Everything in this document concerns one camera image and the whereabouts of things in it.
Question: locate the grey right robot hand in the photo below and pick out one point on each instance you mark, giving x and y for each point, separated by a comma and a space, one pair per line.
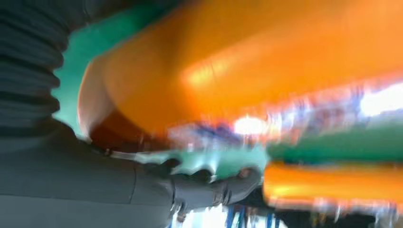
78, 188

